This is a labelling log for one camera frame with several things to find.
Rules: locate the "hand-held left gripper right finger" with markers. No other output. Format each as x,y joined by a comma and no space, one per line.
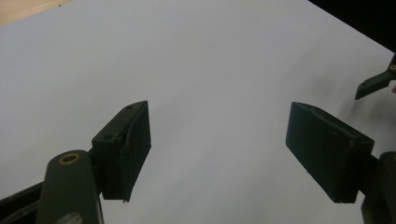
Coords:
330,152

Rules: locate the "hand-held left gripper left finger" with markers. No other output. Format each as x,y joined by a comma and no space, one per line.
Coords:
124,149

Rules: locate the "white board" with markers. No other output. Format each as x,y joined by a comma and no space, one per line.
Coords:
202,62

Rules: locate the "wooden table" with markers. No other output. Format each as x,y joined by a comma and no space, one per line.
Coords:
21,9

